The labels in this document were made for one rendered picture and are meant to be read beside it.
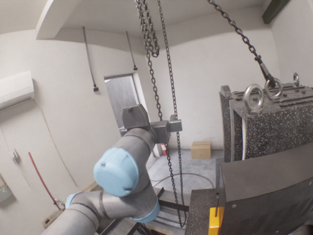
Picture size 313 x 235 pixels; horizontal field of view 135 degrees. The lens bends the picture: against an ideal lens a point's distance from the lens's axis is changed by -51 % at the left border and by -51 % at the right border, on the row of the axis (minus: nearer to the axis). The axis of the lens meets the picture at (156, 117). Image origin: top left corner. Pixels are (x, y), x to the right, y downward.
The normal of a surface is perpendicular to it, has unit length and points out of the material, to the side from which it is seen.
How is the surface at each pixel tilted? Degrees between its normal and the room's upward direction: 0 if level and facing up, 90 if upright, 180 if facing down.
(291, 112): 90
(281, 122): 90
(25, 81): 90
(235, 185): 0
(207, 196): 0
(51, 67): 90
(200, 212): 0
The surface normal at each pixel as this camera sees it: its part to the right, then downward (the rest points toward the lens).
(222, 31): -0.48, 0.34
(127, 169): 0.74, -0.55
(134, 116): -0.21, 0.27
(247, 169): -0.23, -0.94
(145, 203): 0.54, 0.06
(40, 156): 0.84, -0.07
